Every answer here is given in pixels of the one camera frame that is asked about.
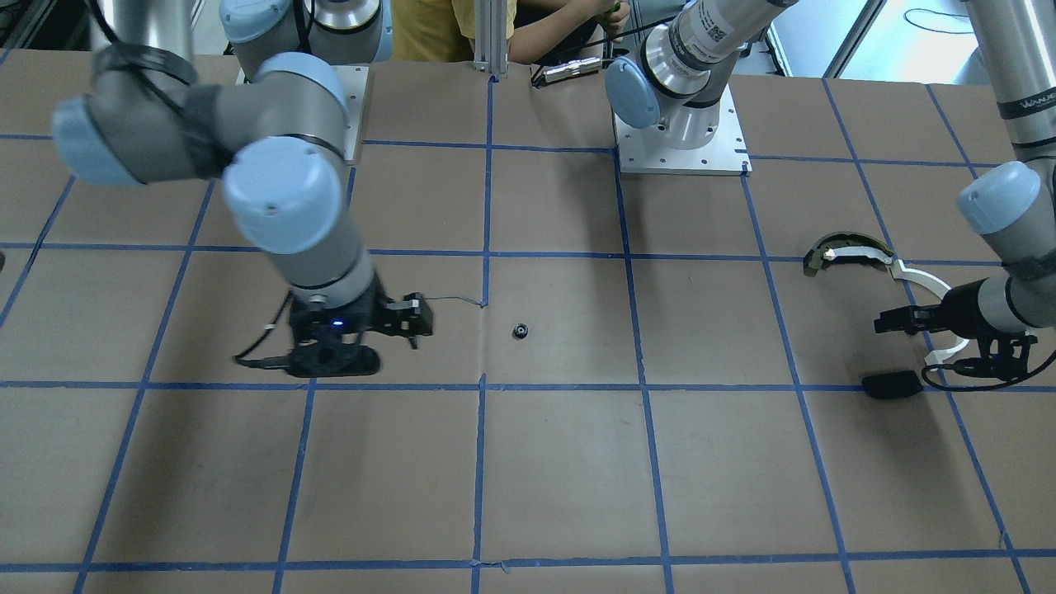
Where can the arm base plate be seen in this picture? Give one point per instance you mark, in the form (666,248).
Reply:
(699,142)
(351,107)

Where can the aluminium frame post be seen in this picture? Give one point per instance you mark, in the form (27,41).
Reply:
(490,53)

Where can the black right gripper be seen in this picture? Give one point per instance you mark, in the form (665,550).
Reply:
(373,311)

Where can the curved brake shoe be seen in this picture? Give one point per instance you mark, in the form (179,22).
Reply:
(837,249)

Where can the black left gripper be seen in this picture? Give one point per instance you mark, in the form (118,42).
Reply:
(964,307)

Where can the black metal brake pad plate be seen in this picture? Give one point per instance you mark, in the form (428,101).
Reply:
(891,385)

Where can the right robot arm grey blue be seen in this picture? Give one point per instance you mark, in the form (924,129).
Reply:
(276,143)

